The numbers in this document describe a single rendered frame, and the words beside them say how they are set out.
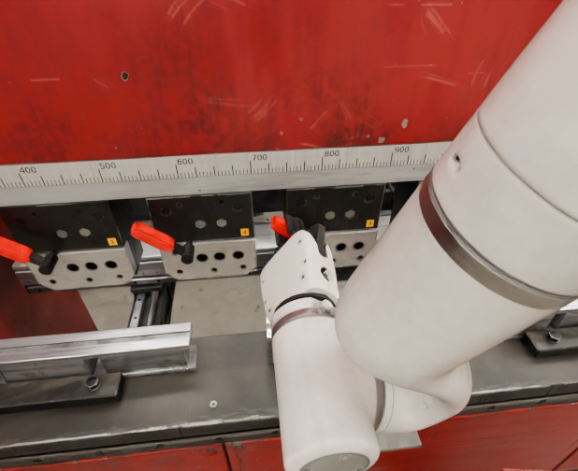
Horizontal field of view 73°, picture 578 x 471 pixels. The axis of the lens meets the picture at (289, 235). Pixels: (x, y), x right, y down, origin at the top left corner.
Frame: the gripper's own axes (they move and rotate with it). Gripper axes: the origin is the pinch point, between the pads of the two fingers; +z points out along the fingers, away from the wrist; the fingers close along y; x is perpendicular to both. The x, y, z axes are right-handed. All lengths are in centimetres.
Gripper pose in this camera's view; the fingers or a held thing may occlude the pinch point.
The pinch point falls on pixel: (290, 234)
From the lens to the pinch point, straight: 57.2
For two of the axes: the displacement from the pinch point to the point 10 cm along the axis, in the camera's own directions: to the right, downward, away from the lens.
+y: -5.9, 6.6, 4.6
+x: 8.0, 4.0, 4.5
